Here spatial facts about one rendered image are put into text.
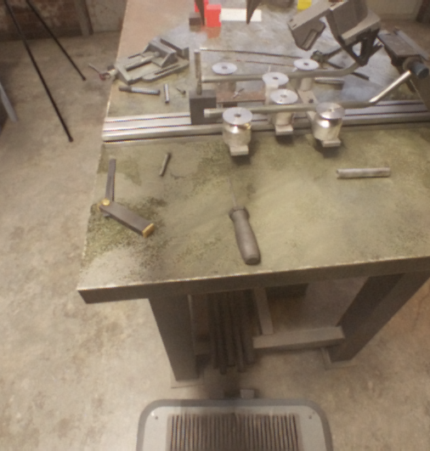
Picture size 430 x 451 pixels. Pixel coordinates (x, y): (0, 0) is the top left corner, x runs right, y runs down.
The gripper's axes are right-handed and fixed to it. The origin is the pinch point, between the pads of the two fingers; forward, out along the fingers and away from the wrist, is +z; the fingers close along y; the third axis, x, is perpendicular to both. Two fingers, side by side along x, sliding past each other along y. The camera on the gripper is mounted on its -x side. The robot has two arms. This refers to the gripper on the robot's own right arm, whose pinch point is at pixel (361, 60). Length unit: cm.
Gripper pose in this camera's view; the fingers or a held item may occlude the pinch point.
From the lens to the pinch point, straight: 80.0
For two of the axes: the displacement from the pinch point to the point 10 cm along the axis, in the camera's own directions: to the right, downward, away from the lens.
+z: 5.0, 5.1, 7.0
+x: 8.6, -3.9, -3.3
